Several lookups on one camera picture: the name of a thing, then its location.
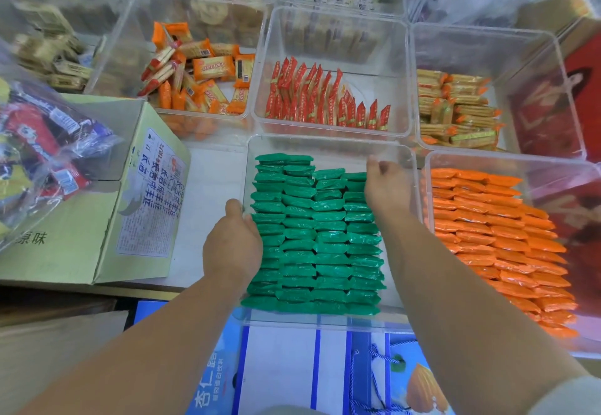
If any person's right hand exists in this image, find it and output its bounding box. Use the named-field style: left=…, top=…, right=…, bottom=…
left=364, top=155, right=414, bottom=224

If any person's left hand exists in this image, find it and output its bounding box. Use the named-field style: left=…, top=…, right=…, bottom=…
left=203, top=199, right=264, bottom=287

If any clear bin holding green packets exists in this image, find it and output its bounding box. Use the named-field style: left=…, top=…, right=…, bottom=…
left=232, top=135, right=426, bottom=332

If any person's left forearm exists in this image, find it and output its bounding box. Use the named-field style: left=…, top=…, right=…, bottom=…
left=19, top=271, right=254, bottom=415

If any person's right forearm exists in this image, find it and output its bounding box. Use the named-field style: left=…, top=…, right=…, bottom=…
left=376, top=213, right=593, bottom=415

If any row of red packets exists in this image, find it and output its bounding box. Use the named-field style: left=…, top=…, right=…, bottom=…
left=264, top=56, right=392, bottom=132

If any stack of green packets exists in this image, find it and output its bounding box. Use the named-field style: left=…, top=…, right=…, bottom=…
left=240, top=153, right=387, bottom=316

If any pile of yellow cracker packets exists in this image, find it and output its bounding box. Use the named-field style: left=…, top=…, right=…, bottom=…
left=416, top=68, right=503, bottom=151

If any clear bin holding red packets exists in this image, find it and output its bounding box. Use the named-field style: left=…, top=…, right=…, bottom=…
left=251, top=5, right=414, bottom=141

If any pile of orange biscuit packets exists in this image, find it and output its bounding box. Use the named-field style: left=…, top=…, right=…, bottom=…
left=136, top=21, right=256, bottom=116

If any stack of plain orange packets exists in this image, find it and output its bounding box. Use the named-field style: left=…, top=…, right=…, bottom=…
left=429, top=168, right=579, bottom=340

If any clear bin holding yellow cracker packets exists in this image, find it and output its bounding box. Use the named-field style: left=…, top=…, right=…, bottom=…
left=409, top=22, right=588, bottom=160

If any clear bin holding plain orange packets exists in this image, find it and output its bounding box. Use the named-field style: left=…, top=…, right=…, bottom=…
left=422, top=149, right=601, bottom=355

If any green cardboard box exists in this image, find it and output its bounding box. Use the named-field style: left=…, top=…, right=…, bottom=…
left=0, top=93, right=192, bottom=287

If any blue paper bag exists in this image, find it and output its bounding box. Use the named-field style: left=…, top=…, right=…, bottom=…
left=133, top=299, right=457, bottom=415

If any clear bin holding orange biscuit packets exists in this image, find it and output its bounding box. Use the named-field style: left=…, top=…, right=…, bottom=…
left=85, top=0, right=269, bottom=132

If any clear plastic bag of snacks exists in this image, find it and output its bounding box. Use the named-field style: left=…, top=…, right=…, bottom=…
left=0, top=39, right=119, bottom=252

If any red printed box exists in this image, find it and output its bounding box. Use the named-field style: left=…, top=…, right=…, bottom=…
left=509, top=17, right=601, bottom=331

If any beige cardboard box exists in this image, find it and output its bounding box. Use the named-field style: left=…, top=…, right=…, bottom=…
left=0, top=288, right=131, bottom=415

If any clear bin holding olive packets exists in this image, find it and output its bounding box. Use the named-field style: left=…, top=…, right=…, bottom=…
left=0, top=0, right=138, bottom=97

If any pile of olive packets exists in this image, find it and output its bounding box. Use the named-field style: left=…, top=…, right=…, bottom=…
left=11, top=3, right=95, bottom=91

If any white sleeve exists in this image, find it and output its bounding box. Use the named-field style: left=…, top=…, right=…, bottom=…
left=528, top=374, right=601, bottom=415

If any blue rope handle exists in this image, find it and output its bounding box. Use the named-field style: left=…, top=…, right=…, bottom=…
left=349, top=343, right=419, bottom=415

